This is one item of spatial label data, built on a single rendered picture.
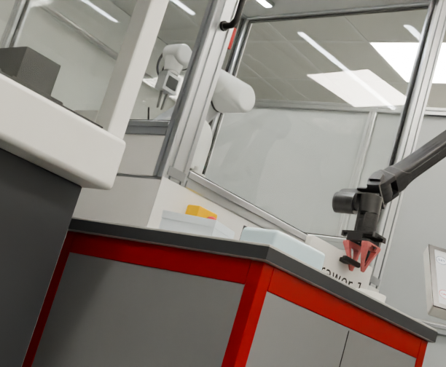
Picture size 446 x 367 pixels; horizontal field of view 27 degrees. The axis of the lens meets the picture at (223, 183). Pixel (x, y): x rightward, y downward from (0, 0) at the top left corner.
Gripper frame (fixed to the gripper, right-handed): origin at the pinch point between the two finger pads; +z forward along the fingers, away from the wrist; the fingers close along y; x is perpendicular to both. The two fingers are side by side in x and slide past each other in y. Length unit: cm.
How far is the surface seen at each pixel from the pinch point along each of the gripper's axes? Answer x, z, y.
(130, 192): 50, -2, 36
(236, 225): 20.0, -3.9, 26.1
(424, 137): -162, -103, 86
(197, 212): 39.2, -1.1, 22.2
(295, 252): 63, 13, -28
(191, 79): 49, -32, 26
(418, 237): -162, -54, 79
